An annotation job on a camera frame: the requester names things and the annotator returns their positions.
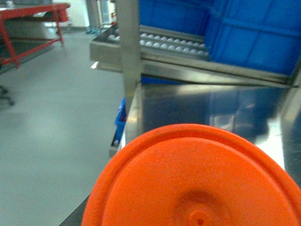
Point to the orange cylindrical capacitor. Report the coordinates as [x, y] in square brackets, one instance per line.
[192, 175]

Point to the stainless steel roller rack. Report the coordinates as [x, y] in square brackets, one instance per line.
[137, 50]

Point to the blue crate back left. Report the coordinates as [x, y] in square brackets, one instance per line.
[187, 16]

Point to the large blue plastic crate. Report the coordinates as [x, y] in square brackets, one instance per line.
[259, 34]

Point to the red metal frame table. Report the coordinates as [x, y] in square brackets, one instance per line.
[30, 23]

